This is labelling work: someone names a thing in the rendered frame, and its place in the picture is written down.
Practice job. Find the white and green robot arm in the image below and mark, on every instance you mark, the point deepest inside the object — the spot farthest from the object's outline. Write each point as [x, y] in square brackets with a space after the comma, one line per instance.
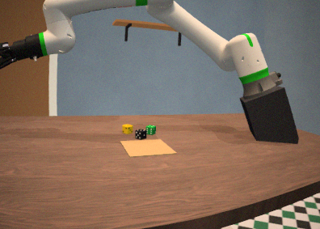
[242, 51]

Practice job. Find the yellow die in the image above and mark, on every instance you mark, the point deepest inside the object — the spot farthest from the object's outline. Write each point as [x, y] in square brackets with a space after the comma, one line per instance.
[127, 129]

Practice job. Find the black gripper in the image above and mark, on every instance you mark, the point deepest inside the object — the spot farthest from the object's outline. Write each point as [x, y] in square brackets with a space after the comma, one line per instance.
[18, 50]

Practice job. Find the green die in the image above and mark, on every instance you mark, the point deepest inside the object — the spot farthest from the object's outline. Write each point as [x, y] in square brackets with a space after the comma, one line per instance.
[151, 129]

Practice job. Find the black die with white pips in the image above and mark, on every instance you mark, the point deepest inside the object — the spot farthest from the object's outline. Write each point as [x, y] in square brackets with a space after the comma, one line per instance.
[140, 134]

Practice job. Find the orange flat square mat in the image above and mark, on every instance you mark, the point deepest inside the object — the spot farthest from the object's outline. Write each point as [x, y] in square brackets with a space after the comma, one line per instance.
[145, 148]

